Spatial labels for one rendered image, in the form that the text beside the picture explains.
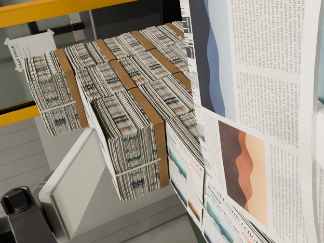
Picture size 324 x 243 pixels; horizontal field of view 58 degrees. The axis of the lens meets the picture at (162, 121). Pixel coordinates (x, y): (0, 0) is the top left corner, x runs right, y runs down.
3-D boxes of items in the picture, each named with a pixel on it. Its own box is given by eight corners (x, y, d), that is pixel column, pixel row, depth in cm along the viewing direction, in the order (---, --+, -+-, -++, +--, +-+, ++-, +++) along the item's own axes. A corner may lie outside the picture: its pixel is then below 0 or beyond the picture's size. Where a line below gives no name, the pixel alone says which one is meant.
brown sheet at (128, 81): (144, 144, 157) (136, 147, 156) (126, 114, 177) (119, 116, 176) (136, 86, 132) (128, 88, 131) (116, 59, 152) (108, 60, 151)
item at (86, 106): (105, 162, 151) (103, 163, 151) (91, 129, 171) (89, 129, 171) (90, 105, 127) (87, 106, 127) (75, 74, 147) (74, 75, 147)
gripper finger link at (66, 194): (71, 243, 14) (57, 245, 14) (107, 164, 20) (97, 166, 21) (50, 193, 13) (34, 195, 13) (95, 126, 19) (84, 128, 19)
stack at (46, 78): (240, 78, 202) (50, 140, 164) (216, 60, 223) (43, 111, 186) (247, 24, 177) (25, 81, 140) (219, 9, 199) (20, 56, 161)
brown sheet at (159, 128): (169, 185, 134) (160, 189, 133) (145, 147, 155) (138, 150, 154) (164, 121, 111) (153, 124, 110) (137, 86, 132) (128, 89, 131)
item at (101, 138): (122, 200, 127) (120, 201, 127) (104, 159, 148) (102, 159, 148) (107, 137, 104) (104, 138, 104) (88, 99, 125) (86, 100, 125)
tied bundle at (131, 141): (170, 185, 135) (123, 205, 128) (146, 147, 156) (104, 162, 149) (166, 121, 111) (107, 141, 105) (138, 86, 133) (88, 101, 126)
